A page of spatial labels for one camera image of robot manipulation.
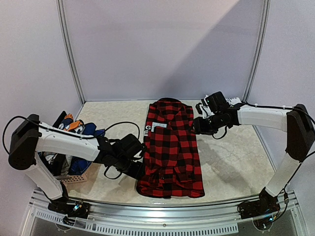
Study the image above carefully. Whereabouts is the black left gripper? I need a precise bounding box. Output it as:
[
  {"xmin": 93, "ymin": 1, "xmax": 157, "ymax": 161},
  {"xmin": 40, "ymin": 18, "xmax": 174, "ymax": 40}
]
[{"xmin": 113, "ymin": 156, "xmax": 146, "ymax": 180}]

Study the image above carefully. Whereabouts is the white and green raglan shirt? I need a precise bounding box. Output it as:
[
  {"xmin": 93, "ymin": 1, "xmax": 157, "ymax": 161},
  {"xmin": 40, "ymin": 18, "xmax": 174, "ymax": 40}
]
[{"xmin": 226, "ymin": 97, "xmax": 242, "ymax": 105}]

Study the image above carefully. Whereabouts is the red black plaid garment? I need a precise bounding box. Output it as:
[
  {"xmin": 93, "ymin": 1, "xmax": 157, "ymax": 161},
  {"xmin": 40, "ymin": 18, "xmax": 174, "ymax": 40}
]
[{"xmin": 136, "ymin": 98, "xmax": 205, "ymax": 199}]

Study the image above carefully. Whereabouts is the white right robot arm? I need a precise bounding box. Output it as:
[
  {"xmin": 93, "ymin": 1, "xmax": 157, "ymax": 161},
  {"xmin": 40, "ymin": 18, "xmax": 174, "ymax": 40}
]
[{"xmin": 192, "ymin": 103, "xmax": 315, "ymax": 197}]

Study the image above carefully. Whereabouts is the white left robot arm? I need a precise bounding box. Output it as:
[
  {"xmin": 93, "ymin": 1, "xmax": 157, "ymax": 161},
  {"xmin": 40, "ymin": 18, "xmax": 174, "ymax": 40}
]
[{"xmin": 5, "ymin": 114, "xmax": 145, "ymax": 213}]

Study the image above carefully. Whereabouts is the pink plastic laundry basket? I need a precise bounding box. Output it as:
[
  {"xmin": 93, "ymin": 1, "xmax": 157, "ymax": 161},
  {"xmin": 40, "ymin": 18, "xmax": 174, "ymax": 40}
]
[{"xmin": 55, "ymin": 171, "xmax": 88, "ymax": 184}]

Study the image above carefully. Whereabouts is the blue garment in basket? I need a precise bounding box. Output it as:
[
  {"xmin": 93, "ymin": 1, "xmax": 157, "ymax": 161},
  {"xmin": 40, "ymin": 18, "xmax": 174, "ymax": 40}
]
[{"xmin": 68, "ymin": 122, "xmax": 105, "ymax": 176}]

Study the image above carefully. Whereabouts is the white orange printed garment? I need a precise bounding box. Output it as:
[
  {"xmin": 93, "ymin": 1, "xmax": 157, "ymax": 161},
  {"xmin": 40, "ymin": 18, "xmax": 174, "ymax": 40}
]
[{"xmin": 44, "ymin": 114, "xmax": 84, "ymax": 165}]

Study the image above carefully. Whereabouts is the black printed garment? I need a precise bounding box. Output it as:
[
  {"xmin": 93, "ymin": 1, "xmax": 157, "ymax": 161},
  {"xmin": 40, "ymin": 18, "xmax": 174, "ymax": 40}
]
[{"xmin": 52, "ymin": 111, "xmax": 67, "ymax": 128}]

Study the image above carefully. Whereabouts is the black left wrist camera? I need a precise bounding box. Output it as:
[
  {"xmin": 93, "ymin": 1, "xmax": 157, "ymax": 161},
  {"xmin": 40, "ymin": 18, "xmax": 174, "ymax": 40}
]
[{"xmin": 120, "ymin": 134, "xmax": 146, "ymax": 160}]

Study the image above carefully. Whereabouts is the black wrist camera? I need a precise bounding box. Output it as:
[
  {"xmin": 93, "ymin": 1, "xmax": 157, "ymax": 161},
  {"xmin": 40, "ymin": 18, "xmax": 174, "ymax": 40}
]
[
  {"xmin": 195, "ymin": 91, "xmax": 230, "ymax": 119},
  {"xmin": 120, "ymin": 134, "xmax": 146, "ymax": 160}
]

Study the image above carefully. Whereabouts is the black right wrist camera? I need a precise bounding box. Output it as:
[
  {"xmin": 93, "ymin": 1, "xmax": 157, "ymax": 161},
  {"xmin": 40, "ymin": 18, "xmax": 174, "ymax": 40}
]
[{"xmin": 195, "ymin": 91, "xmax": 230, "ymax": 119}]

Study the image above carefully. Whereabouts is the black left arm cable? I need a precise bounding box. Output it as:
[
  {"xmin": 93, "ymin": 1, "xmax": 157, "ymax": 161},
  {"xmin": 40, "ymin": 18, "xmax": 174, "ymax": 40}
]
[{"xmin": 2, "ymin": 116, "xmax": 146, "ymax": 179}]

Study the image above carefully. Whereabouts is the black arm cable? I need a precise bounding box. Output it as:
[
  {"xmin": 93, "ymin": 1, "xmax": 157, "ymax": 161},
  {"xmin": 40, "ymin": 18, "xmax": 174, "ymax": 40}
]
[
  {"xmin": 2, "ymin": 116, "xmax": 146, "ymax": 179},
  {"xmin": 214, "ymin": 103, "xmax": 315, "ymax": 197}
]

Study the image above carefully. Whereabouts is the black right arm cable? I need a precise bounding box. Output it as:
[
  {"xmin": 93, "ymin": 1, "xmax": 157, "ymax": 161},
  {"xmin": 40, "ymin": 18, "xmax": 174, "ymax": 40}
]
[{"xmin": 214, "ymin": 103, "xmax": 315, "ymax": 197}]

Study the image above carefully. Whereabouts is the front aluminium rail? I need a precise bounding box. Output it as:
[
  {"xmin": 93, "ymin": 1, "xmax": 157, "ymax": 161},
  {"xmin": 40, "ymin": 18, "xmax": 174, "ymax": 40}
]
[{"xmin": 20, "ymin": 190, "xmax": 308, "ymax": 236}]

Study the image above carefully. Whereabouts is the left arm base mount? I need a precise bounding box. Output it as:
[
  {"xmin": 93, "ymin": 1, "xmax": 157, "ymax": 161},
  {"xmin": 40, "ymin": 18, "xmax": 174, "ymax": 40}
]
[{"xmin": 48, "ymin": 197, "xmax": 91, "ymax": 219}]

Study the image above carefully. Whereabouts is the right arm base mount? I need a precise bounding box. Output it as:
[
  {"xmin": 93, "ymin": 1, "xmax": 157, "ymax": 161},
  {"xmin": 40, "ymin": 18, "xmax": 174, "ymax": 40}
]
[{"xmin": 237, "ymin": 187, "xmax": 281, "ymax": 219}]

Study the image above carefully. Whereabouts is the right aluminium frame post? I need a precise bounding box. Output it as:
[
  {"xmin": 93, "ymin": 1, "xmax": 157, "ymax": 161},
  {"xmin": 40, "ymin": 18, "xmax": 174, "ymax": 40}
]
[{"xmin": 241, "ymin": 0, "xmax": 271, "ymax": 105}]

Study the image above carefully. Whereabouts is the aluminium frame post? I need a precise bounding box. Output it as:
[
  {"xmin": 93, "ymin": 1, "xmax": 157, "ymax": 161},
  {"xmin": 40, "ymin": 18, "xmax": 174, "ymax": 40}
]
[
  {"xmin": 241, "ymin": 0, "xmax": 271, "ymax": 105},
  {"xmin": 56, "ymin": 0, "xmax": 86, "ymax": 106}
]

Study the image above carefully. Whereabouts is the left aluminium frame post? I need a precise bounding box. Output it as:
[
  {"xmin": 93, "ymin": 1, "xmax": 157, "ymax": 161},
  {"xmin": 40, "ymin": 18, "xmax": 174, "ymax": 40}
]
[{"xmin": 56, "ymin": 0, "xmax": 86, "ymax": 106}]

